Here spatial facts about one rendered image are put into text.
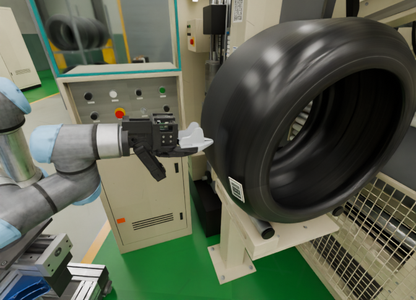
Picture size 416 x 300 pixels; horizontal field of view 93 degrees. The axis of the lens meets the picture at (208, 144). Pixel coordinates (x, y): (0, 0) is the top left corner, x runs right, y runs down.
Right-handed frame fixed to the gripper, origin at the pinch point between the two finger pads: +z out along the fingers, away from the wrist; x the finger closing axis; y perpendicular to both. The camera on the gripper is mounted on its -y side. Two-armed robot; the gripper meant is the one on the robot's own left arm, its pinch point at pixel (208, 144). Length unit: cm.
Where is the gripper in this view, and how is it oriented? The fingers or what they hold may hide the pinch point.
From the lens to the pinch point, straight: 50.5
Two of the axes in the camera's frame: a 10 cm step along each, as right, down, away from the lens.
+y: 1.0, -8.9, -4.5
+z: 9.4, -0.5, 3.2
